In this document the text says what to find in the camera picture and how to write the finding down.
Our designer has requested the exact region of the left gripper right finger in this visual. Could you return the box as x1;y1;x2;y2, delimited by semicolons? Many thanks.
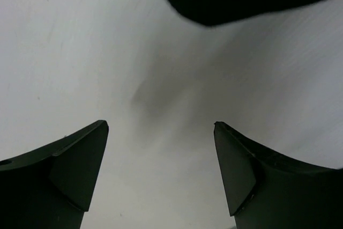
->
214;122;342;228

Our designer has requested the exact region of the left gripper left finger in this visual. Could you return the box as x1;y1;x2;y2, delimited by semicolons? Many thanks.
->
1;120;109;229

